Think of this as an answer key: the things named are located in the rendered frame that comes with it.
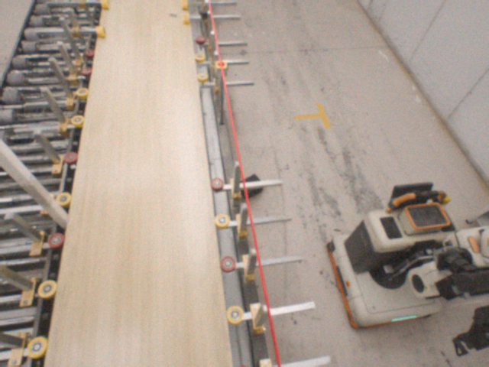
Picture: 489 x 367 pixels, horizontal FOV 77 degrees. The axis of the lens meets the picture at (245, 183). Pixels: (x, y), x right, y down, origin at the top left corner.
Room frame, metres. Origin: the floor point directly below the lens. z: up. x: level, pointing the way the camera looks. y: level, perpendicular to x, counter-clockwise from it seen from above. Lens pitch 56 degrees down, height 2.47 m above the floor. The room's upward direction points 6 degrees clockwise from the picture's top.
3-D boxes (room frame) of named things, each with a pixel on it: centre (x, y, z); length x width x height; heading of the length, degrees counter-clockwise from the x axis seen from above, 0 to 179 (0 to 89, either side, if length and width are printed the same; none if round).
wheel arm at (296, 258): (0.59, -0.15, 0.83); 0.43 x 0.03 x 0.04; 105
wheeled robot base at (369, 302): (0.84, -1.11, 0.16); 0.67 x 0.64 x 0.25; 14
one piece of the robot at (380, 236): (0.93, -1.08, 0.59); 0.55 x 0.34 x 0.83; 104
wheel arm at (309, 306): (0.34, -0.21, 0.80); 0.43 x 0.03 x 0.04; 105
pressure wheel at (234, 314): (0.29, -0.02, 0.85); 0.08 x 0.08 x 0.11
